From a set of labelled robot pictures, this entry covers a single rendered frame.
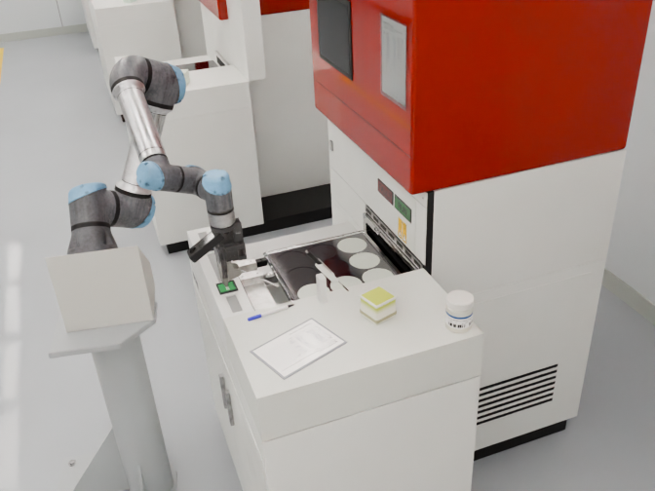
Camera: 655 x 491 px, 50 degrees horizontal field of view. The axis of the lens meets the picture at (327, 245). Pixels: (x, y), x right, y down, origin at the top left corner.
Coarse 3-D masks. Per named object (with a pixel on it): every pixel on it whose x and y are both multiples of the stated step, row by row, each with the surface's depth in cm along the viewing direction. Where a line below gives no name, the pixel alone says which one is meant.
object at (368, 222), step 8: (368, 216) 248; (368, 224) 247; (376, 224) 243; (368, 232) 252; (376, 232) 242; (384, 232) 238; (368, 240) 251; (376, 240) 247; (384, 240) 236; (376, 248) 245; (384, 248) 242; (392, 248) 231; (400, 248) 228; (384, 256) 240; (400, 256) 226; (392, 264) 234; (408, 264) 221; (400, 272) 229
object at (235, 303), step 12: (204, 228) 242; (192, 240) 235; (192, 264) 247; (204, 264) 222; (216, 264) 222; (204, 276) 218; (216, 276) 216; (204, 288) 227; (216, 288) 210; (240, 288) 209; (216, 300) 204; (228, 300) 205; (240, 300) 204; (216, 312) 207; (228, 312) 199; (240, 312) 199; (216, 324) 215
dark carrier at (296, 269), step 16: (336, 240) 243; (272, 256) 235; (288, 256) 235; (304, 256) 235; (320, 256) 234; (336, 256) 234; (288, 272) 227; (304, 272) 226; (320, 272) 226; (336, 272) 226; (352, 272) 225
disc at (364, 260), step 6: (366, 252) 235; (354, 258) 232; (360, 258) 232; (366, 258) 232; (372, 258) 232; (378, 258) 231; (354, 264) 229; (360, 264) 229; (366, 264) 229; (372, 264) 228
